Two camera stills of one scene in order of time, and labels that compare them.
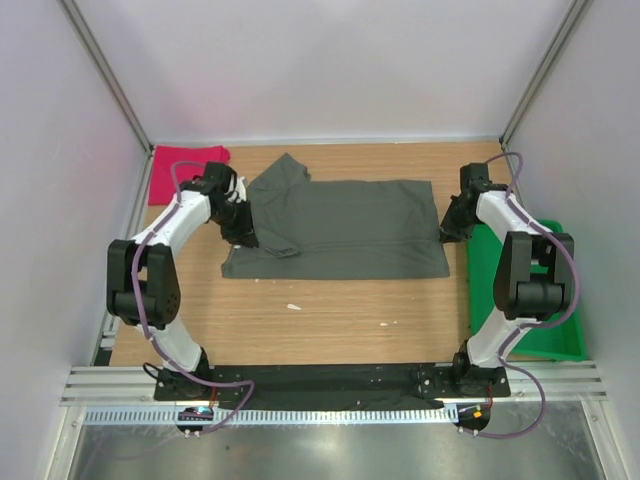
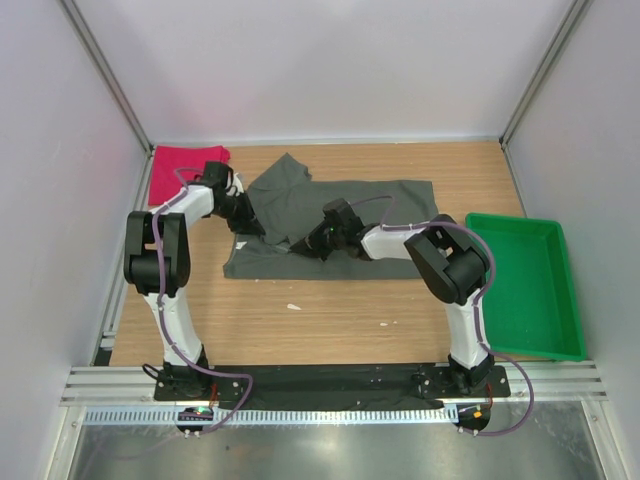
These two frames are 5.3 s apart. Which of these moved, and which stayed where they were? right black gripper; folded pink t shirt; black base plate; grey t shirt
Moved: right black gripper
Stayed: black base plate; grey t shirt; folded pink t shirt
